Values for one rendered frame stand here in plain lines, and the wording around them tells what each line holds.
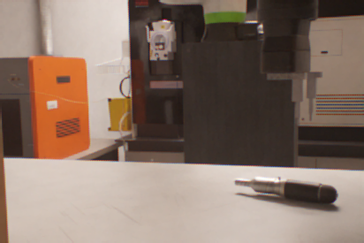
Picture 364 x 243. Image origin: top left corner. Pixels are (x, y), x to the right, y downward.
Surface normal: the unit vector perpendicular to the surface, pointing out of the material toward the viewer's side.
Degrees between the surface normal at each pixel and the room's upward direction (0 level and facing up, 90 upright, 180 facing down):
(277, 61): 90
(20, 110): 90
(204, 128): 90
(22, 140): 90
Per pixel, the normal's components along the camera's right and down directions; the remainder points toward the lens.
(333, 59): -0.26, 0.12
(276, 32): -0.53, 0.30
